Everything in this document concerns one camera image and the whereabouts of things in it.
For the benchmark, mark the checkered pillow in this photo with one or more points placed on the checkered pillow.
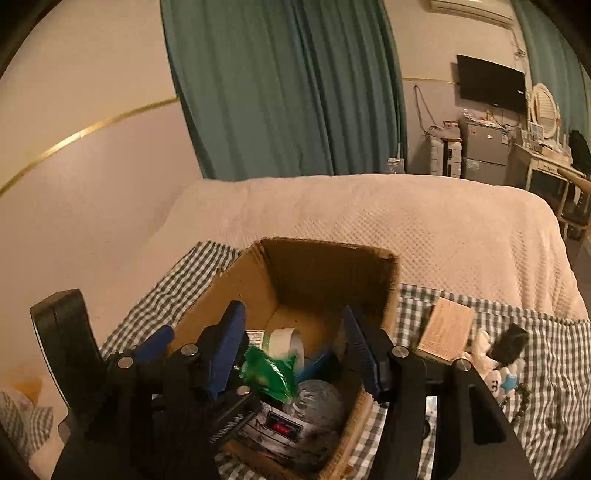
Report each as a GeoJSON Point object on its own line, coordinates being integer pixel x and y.
{"type": "Point", "coordinates": [23, 422]}

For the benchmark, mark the wide green curtain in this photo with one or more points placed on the wide green curtain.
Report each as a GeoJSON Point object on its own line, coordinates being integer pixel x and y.
{"type": "Point", "coordinates": [277, 83]}

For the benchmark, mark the white bed blanket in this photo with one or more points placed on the white bed blanket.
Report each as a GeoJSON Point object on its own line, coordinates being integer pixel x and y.
{"type": "Point", "coordinates": [369, 217]}

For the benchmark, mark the wooden chair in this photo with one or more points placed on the wooden chair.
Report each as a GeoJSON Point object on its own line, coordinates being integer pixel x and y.
{"type": "Point", "coordinates": [577, 184]}

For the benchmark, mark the small black object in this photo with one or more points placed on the small black object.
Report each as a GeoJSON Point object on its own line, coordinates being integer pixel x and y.
{"type": "Point", "coordinates": [510, 341]}

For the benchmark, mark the black backpack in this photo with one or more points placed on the black backpack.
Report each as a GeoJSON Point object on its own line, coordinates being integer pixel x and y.
{"type": "Point", "coordinates": [579, 145]}

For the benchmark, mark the tan rectangular box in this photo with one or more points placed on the tan rectangular box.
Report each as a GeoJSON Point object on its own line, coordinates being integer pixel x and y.
{"type": "Point", "coordinates": [445, 330]}

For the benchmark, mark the white air conditioner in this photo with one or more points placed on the white air conditioner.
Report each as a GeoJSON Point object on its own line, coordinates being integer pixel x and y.
{"type": "Point", "coordinates": [471, 9]}

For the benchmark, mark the clear plastic water bottle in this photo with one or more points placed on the clear plastic water bottle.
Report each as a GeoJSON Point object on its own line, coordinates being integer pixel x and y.
{"type": "Point", "coordinates": [318, 399]}

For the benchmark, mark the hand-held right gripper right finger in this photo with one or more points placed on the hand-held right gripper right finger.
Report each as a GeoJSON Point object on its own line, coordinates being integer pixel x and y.
{"type": "Point", "coordinates": [364, 355]}

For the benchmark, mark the green plastic packet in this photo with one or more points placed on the green plastic packet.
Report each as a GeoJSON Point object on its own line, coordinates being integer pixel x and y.
{"type": "Point", "coordinates": [265, 371]}

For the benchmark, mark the silver packet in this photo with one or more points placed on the silver packet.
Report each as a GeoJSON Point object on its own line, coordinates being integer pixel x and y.
{"type": "Point", "coordinates": [277, 427]}

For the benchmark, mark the grey checkered cloth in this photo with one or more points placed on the grey checkered cloth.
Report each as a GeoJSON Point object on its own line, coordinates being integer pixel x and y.
{"type": "Point", "coordinates": [549, 443]}

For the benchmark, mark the black wall television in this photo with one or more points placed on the black wall television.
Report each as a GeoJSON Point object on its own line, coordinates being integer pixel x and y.
{"type": "Point", "coordinates": [489, 83]}

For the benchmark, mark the white tape roll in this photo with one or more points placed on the white tape roll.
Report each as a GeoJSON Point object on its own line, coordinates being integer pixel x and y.
{"type": "Point", "coordinates": [284, 341]}

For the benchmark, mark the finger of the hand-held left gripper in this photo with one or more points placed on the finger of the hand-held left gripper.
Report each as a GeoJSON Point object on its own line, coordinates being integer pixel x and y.
{"type": "Point", "coordinates": [154, 344]}
{"type": "Point", "coordinates": [231, 417]}

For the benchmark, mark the oval white vanity mirror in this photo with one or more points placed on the oval white vanity mirror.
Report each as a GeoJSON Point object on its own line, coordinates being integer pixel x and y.
{"type": "Point", "coordinates": [545, 110]}

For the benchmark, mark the clear bottle on floor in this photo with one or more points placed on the clear bottle on floor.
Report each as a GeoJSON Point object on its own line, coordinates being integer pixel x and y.
{"type": "Point", "coordinates": [395, 166]}

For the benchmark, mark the blue star charm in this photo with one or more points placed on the blue star charm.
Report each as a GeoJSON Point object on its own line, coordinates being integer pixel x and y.
{"type": "Point", "coordinates": [509, 383]}

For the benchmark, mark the white drawer unit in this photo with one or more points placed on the white drawer unit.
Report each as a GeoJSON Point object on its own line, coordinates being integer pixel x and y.
{"type": "Point", "coordinates": [443, 157]}

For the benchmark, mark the grey mini fridge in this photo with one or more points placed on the grey mini fridge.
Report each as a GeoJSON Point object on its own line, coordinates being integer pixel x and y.
{"type": "Point", "coordinates": [485, 150]}

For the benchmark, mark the white plush toy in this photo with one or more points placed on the white plush toy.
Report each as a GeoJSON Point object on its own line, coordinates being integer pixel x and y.
{"type": "Point", "coordinates": [482, 344]}

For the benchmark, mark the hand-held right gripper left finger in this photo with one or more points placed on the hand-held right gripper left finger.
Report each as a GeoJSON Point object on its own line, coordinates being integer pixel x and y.
{"type": "Point", "coordinates": [226, 350]}

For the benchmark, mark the brown cardboard box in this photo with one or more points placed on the brown cardboard box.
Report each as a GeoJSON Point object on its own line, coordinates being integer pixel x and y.
{"type": "Point", "coordinates": [323, 277]}

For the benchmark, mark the narrow green curtain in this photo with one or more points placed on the narrow green curtain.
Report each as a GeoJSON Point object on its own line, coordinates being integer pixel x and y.
{"type": "Point", "coordinates": [554, 50]}

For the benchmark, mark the white dressing table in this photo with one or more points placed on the white dressing table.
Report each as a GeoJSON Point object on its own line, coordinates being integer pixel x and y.
{"type": "Point", "coordinates": [545, 159]}

